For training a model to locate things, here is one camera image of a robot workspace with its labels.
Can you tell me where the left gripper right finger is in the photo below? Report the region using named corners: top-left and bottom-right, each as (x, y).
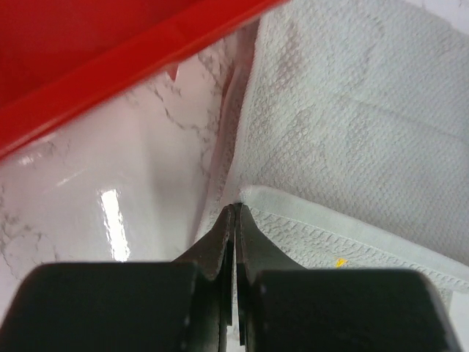
top-left (234, 202), bottom-right (304, 348)

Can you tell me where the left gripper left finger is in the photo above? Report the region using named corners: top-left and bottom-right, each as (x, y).
top-left (175, 205), bottom-right (235, 351)

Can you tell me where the grey towel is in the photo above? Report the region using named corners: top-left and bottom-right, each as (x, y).
top-left (197, 1), bottom-right (468, 297)

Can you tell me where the red plastic bin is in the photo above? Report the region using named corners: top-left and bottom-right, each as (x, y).
top-left (1, 0), bottom-right (276, 155)

